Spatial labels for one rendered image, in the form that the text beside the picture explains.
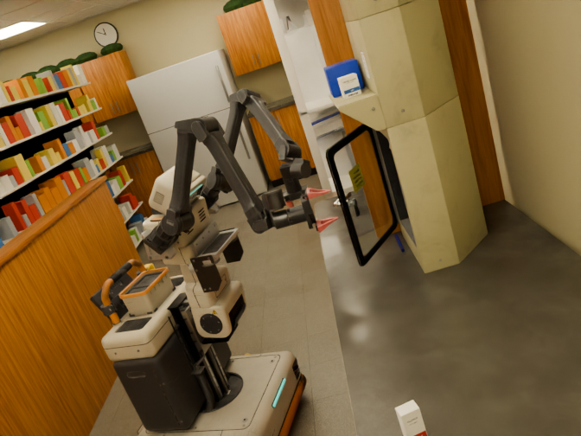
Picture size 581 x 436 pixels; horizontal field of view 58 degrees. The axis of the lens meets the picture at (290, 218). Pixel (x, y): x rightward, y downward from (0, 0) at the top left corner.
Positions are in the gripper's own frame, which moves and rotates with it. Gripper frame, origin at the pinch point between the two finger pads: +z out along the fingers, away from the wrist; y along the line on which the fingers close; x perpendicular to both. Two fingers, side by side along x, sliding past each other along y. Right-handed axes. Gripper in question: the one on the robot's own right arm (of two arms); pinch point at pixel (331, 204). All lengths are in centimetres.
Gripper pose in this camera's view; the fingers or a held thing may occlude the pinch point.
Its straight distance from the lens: 173.2
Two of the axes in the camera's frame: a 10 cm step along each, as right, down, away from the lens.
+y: -2.8, -9.0, -3.2
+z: 9.6, -2.7, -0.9
